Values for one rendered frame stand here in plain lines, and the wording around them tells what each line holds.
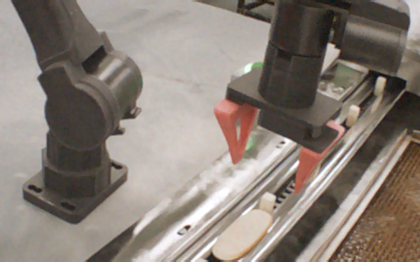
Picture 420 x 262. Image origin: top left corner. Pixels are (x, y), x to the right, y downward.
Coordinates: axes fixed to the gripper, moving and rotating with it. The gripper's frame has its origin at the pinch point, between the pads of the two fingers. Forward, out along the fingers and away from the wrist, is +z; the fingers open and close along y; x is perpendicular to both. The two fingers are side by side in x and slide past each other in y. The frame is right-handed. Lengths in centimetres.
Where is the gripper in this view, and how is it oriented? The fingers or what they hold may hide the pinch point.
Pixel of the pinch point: (268, 170)
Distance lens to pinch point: 66.4
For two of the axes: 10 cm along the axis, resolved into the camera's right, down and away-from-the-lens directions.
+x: -5.4, 3.8, -7.5
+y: -8.3, -3.9, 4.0
